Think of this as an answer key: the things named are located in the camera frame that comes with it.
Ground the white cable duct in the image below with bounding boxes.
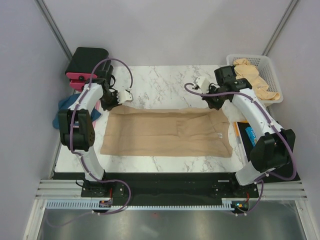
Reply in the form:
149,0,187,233
46,199,235,211

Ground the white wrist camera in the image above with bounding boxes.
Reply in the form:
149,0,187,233
117,90,134,104
192,76,211,94

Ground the upper black pink drawer box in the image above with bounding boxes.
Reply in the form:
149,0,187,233
65,47,109,82

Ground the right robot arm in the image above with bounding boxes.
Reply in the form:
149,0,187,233
194,65,297,197

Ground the purple cable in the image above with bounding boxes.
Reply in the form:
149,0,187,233
46,57,134,228
184,83,298,216

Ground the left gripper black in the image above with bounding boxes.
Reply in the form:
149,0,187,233
100,90,123,111

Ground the black pink drawer box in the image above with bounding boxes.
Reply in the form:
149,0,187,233
69,79,86,92
65,47,109,82

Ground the lower black pink drawer box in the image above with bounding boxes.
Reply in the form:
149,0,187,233
69,79,86,92

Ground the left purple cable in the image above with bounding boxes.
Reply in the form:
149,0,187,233
46,57,134,228

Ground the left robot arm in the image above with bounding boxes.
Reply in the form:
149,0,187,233
57,74,118,197

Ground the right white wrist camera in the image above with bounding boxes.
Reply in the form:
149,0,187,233
192,76,211,94

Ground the blue t shirt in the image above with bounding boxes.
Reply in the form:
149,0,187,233
52,93,102,130

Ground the blue storey treehouse book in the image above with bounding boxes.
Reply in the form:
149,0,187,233
245,126,258,147

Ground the pink cloth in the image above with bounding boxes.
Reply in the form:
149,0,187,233
91,102,102,128

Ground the light yellow t shirt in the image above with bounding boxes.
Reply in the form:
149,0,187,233
233,58,281,101

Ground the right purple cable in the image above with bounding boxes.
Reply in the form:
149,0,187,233
184,83,298,216

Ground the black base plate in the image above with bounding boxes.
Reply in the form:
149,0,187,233
81,172,259,206

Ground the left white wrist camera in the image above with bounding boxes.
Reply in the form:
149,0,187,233
117,90,134,104

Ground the white plastic basket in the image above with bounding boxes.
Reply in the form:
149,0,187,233
226,54,283,107

